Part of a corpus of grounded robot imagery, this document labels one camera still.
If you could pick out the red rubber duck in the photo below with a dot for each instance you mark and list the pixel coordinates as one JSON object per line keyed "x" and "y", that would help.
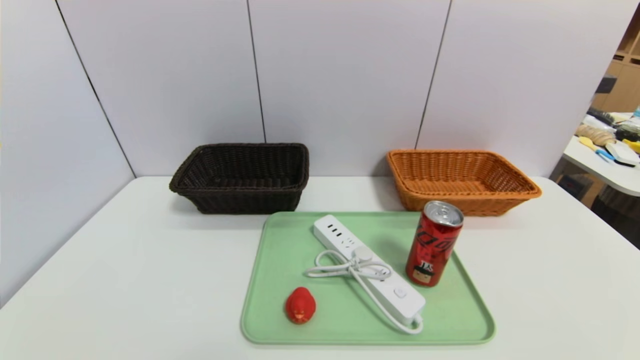
{"x": 300, "y": 305}

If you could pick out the red soda can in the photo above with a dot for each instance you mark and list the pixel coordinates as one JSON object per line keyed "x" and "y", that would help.
{"x": 432, "y": 250}

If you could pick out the dark brown wicker basket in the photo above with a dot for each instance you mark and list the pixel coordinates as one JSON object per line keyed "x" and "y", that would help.
{"x": 240, "y": 200}

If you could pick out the orange wicker basket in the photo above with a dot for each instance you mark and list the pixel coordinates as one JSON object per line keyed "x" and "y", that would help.
{"x": 465, "y": 202}

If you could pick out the light green plastic tray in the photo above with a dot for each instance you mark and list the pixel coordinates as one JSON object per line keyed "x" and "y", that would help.
{"x": 280, "y": 280}

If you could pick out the brown cardboard box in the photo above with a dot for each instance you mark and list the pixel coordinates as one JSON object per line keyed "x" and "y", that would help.
{"x": 575, "y": 186}

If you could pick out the yellow and blue tool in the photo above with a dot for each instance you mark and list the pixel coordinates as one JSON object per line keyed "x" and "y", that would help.
{"x": 590, "y": 144}

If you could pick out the tan woven loaf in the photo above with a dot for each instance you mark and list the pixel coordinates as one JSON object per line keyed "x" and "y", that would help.
{"x": 595, "y": 135}

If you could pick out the black brush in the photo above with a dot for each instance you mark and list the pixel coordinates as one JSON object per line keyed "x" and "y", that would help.
{"x": 601, "y": 116}

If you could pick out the white background table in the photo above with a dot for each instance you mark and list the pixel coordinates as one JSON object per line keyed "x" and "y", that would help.
{"x": 610, "y": 175}

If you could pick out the small black panel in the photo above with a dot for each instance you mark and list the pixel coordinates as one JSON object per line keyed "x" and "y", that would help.
{"x": 606, "y": 84}

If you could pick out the white flat box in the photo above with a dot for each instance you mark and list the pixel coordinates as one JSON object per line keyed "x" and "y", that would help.
{"x": 622, "y": 152}

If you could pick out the wooden shelf cabinet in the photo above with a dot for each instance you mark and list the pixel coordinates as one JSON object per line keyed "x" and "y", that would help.
{"x": 627, "y": 85}

